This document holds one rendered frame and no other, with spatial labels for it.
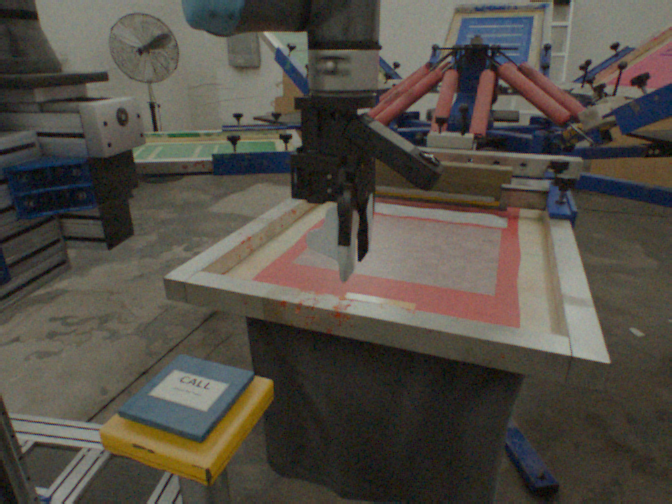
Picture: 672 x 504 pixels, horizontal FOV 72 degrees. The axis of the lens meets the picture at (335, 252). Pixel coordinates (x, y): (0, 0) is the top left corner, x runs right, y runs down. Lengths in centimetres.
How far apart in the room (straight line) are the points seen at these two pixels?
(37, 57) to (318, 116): 61
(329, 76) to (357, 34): 5
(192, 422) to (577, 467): 158
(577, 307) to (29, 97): 91
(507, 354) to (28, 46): 90
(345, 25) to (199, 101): 601
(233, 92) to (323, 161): 567
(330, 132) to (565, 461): 159
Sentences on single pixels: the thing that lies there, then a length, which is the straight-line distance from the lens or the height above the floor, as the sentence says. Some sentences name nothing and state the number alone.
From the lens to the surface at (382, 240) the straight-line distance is 90.
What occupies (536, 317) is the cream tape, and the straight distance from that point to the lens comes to 70.
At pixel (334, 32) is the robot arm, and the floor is 131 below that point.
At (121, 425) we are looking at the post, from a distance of 53.
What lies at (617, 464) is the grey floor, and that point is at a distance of 198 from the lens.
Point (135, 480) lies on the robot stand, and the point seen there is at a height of 21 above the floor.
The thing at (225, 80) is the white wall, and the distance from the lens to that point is 621.
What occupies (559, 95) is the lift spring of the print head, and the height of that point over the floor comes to 116.
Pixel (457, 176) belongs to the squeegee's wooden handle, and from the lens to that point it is 109.
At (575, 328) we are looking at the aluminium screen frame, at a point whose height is 99.
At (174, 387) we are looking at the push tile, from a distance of 53.
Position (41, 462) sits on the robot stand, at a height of 21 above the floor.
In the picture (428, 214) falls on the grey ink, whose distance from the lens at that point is 105.
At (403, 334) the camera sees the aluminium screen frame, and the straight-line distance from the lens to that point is 58.
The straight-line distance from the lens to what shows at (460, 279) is 77.
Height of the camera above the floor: 129
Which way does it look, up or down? 24 degrees down
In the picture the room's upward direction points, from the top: straight up
